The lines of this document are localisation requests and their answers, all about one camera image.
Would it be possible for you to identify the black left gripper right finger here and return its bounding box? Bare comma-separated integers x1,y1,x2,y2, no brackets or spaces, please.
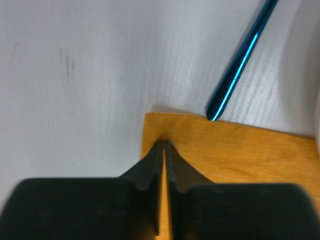
165,141,320,240

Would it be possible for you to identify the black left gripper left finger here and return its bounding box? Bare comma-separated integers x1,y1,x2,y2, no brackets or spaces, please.
0,140,163,240

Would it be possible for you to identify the orange Mickey Mouse placemat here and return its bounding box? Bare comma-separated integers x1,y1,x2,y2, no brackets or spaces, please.
140,111,320,240

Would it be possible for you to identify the blue metallic spoon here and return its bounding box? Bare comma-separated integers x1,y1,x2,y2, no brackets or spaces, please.
206,0,278,122

